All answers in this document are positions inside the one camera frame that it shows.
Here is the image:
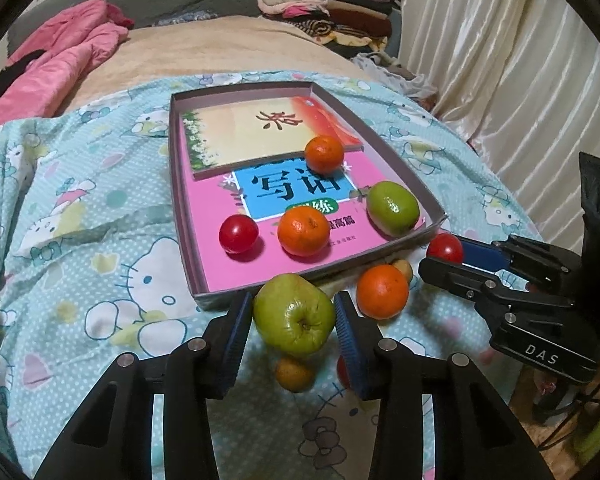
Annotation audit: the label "orange mandarin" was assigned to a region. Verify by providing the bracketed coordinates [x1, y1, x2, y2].
[304, 135, 345, 176]
[356, 265, 410, 320]
[277, 206, 331, 257]

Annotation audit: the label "brown round fruit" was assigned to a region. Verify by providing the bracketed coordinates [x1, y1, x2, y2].
[275, 356, 315, 392]

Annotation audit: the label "stack of folded clothes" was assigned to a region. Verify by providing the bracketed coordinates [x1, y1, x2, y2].
[257, 0, 403, 61]

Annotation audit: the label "white crumpled cloth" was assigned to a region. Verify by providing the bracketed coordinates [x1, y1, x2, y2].
[352, 52, 438, 111]

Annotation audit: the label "pink cover book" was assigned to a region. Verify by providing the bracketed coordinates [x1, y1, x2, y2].
[182, 150, 433, 293]

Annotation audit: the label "black garment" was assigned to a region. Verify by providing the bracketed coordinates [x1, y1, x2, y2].
[0, 50, 46, 111]

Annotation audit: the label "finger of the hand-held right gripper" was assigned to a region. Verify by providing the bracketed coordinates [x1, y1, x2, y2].
[418, 256, 576, 313]
[455, 235, 581, 281]

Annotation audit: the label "landscape cover book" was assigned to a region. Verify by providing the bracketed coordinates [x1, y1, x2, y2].
[180, 96, 365, 182]

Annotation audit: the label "cream satin curtain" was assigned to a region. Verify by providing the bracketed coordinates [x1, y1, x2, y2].
[397, 0, 600, 241]

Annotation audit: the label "green jujube fruit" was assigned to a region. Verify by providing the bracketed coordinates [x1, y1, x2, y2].
[366, 181, 421, 237]
[252, 273, 337, 358]

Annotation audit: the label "beige blanket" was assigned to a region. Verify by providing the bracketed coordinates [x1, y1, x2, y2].
[62, 15, 376, 116]

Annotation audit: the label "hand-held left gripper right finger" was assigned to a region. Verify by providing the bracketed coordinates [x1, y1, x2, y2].
[332, 290, 561, 480]

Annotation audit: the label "pink quilt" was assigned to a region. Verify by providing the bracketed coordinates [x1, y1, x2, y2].
[0, 0, 136, 133]

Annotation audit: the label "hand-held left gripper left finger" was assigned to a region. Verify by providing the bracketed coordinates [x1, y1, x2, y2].
[32, 290, 255, 480]

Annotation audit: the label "shallow pink box tray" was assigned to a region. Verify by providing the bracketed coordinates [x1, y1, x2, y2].
[168, 81, 448, 311]

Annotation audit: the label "cat print light blue blanket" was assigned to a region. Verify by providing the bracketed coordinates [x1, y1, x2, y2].
[0, 72, 546, 480]

